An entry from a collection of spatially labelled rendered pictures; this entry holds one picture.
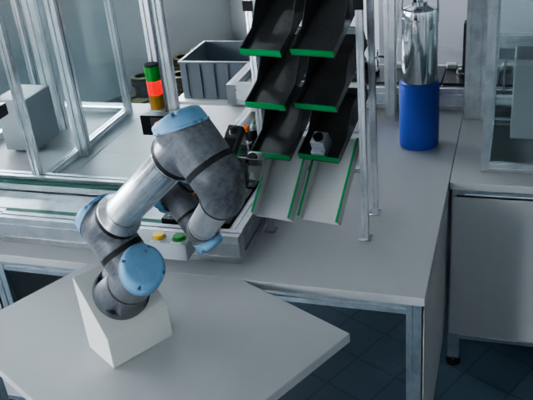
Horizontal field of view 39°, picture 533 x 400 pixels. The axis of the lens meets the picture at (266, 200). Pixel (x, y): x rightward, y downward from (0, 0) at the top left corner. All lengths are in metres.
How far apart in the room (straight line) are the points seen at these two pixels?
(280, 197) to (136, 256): 0.68
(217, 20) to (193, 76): 2.57
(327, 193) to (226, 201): 0.81
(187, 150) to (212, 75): 2.91
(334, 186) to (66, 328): 0.90
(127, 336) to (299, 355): 0.46
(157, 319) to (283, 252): 0.54
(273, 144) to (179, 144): 0.80
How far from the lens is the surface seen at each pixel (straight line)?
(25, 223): 2.69
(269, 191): 2.38
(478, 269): 2.99
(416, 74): 2.94
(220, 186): 1.53
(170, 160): 1.57
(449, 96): 3.43
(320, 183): 2.34
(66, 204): 2.82
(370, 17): 2.34
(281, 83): 2.27
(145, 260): 1.84
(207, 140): 1.54
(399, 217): 2.58
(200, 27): 6.89
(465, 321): 3.14
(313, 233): 2.50
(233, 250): 2.36
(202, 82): 4.47
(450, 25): 5.56
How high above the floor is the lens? 2.14
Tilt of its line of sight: 28 degrees down
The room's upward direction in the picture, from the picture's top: 6 degrees counter-clockwise
